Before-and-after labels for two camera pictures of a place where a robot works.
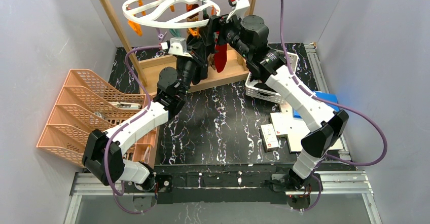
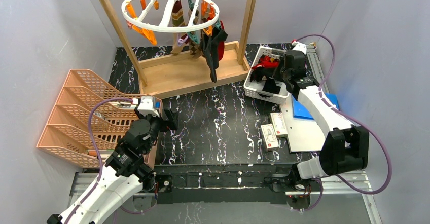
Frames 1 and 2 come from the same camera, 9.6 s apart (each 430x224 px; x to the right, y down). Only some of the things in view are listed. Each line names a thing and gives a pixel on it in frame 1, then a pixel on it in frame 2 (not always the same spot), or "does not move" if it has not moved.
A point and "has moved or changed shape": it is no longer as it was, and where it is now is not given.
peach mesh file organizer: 85,103 does not move
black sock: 203,44 → 205,41
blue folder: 321,95 does not move
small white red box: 269,138 does not move
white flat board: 297,129 does not move
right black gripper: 217,26 → 280,73
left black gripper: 198,52 → 171,120
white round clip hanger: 171,10 has moved or changed shape
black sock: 199,72 has moved or changed shape
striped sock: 194,17 → 177,14
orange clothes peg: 137,27 has moved or changed shape
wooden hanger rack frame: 231,64 does not move
